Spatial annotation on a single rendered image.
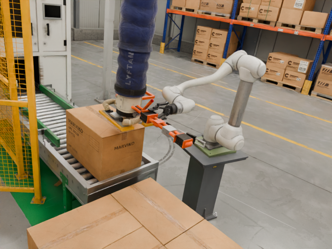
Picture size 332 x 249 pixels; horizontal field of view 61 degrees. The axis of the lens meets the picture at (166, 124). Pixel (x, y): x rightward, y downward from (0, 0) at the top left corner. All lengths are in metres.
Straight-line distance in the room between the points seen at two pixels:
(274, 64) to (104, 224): 7.79
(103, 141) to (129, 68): 0.58
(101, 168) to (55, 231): 0.57
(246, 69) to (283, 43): 8.20
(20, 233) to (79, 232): 0.94
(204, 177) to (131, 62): 1.26
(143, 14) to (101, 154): 1.04
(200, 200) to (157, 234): 0.92
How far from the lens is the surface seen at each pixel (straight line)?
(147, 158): 2.57
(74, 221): 2.02
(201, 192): 2.70
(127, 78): 1.91
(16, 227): 2.86
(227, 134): 2.32
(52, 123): 3.33
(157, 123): 1.77
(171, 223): 2.04
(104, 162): 2.23
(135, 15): 1.82
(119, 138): 2.20
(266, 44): 10.56
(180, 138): 1.62
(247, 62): 2.19
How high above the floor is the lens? 1.92
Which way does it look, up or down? 24 degrees down
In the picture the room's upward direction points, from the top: 8 degrees clockwise
